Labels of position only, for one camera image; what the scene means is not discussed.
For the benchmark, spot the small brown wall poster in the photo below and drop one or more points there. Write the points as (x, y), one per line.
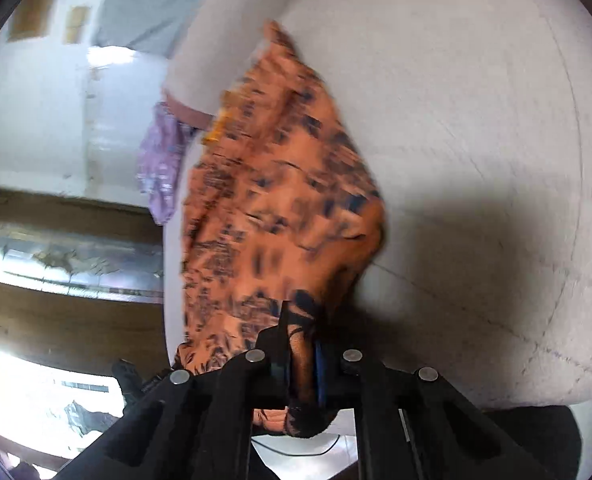
(77, 24)

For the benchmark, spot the orange black floral cloth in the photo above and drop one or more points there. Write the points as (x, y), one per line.
(276, 185)

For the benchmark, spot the purple floral cloth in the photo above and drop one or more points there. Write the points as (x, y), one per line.
(161, 170)

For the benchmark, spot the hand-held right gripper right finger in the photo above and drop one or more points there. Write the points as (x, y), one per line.
(321, 372)

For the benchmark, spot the grey pillow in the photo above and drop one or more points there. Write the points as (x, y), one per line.
(151, 5)

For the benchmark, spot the pink bolster with terracotta end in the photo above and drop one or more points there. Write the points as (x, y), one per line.
(211, 60)

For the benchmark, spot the large brown wall poster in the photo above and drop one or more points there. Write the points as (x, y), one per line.
(33, 7)

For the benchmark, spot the wooden cabinet with glass panel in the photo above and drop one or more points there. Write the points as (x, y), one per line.
(66, 315)

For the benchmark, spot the dark cloth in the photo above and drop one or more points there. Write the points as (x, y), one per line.
(540, 440)

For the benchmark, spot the small black object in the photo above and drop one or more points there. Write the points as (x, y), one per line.
(128, 382)

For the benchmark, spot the pink quilted sofa seat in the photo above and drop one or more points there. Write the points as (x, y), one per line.
(475, 160)

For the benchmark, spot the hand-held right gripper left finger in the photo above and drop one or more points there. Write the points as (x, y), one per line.
(279, 377)

